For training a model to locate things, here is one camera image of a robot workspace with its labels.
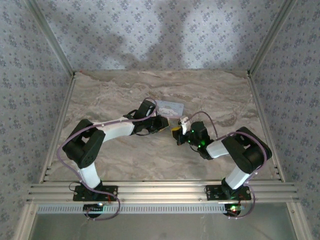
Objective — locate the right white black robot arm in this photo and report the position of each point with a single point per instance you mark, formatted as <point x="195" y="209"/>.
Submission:
<point x="236" y="178"/>

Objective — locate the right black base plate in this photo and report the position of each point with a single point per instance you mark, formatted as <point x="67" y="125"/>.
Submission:
<point x="215" y="192"/>

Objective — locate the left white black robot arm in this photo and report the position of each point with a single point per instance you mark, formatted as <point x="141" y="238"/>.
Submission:
<point x="88" y="175"/>

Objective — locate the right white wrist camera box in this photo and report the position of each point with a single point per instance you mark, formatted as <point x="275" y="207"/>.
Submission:
<point x="184" y="125"/>

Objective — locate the wide aluminium mounting rail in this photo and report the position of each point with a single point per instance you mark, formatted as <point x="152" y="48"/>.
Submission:
<point x="160" y="191"/>

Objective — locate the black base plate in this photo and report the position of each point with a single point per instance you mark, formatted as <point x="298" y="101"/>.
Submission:
<point x="110" y="192"/>
<point x="215" y="192"/>

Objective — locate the blue cartoon tin box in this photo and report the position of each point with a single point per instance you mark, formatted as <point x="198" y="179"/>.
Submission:
<point x="172" y="108"/>

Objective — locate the black controller board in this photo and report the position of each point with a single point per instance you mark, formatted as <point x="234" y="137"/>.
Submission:
<point x="233" y="209"/>
<point x="93" y="207"/>

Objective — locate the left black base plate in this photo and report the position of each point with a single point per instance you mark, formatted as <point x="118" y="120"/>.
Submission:
<point x="110" y="192"/>

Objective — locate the thin aluminium table-edge rail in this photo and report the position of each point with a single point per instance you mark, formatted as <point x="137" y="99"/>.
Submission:
<point x="162" y="71"/>

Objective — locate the aluminium side rail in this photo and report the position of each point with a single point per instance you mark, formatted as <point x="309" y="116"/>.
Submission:
<point x="265" y="120"/>
<point x="60" y="125"/>

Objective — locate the aluminium corner post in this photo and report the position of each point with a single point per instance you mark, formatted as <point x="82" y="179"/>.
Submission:
<point x="52" y="37"/>
<point x="270" y="37"/>

